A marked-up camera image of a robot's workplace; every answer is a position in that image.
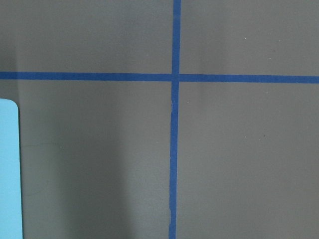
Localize blue tape grid lines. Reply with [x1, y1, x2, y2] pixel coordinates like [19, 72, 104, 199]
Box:
[0, 0, 319, 239]

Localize light blue plastic bin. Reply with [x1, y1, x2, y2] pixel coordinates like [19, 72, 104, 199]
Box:
[0, 99, 23, 239]

